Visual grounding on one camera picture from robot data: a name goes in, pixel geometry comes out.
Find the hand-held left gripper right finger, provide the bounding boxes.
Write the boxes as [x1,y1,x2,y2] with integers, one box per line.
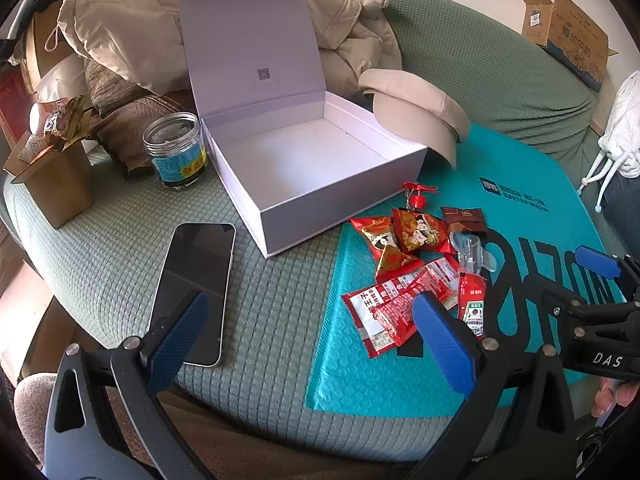
[410,291,578,480]

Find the gold wrapped snack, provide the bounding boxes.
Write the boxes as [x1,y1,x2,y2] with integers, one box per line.
[27,95,96,147]

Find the teal bubble mailer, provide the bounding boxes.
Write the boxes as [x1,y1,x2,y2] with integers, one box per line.
[305,124,626,417]

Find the white hinged gift box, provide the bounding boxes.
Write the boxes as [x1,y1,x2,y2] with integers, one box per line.
[177,0,429,260]

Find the black smartphone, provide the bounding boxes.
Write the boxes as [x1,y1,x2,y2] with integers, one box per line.
[149,222,237,367]

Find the blue printed cardboard box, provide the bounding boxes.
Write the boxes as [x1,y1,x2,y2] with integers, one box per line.
[510,0,621,92]

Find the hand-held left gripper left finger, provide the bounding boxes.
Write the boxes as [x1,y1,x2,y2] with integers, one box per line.
[44,290,213,480]

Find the black cable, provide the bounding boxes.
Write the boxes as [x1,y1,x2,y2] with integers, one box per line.
[575,422,640,480]

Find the clear jar blue label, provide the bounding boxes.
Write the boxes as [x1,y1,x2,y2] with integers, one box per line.
[142,111,208,192]

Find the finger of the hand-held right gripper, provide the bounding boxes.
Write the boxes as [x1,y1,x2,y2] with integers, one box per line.
[541,286,640,385]
[574,245,640,303]

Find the red ketchup sachet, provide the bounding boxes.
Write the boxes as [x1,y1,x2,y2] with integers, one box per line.
[457,272,488,338]

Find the person's right hand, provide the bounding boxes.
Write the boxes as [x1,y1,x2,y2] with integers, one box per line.
[592,378,640,419]

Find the pink fuzzy cloth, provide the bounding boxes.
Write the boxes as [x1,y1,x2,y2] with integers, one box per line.
[14,373,63,463]

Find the red white seasoning packet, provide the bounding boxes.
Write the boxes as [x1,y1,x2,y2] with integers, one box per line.
[341,282,431,358]
[382,257,461,311]

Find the red box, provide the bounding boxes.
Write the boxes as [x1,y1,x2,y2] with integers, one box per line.
[0,67,31,146]

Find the beige puffer jacket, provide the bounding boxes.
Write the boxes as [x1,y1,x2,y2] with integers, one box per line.
[57,0,403,106]

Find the clear plastic capsule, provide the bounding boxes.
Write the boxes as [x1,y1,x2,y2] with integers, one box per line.
[449,232,496,273]

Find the beige cap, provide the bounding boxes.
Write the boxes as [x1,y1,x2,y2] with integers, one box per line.
[358,68,471,169]

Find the small open cardboard box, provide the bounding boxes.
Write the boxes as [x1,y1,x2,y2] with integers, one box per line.
[4,132,93,230]

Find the brown cushion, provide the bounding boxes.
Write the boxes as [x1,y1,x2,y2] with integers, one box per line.
[84,57,201,181]

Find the brown snack packet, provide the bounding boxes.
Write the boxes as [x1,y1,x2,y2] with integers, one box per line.
[440,206,488,235]

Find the red propeller toy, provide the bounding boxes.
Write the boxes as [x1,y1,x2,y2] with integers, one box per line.
[402,181,439,211]

